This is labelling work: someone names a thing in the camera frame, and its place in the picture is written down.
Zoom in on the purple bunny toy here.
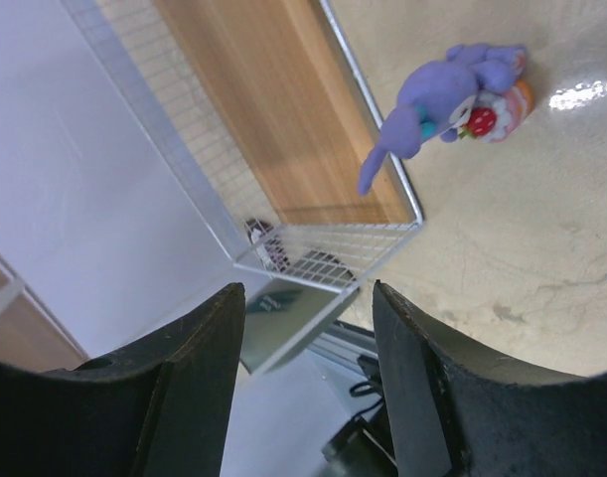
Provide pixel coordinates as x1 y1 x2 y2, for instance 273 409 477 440
358 44 528 195

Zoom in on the black mounting base rail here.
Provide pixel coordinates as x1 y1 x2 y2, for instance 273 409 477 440
308 320 381 395

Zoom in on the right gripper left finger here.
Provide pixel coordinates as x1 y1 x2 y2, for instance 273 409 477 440
0 283 245 476

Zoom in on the white wire wooden shelf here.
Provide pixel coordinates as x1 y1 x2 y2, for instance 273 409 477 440
64 1 423 375

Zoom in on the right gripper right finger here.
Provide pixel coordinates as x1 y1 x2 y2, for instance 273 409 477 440
373 282 607 476

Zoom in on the green bottle white cap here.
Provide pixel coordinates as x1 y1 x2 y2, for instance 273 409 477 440
289 250 355 287

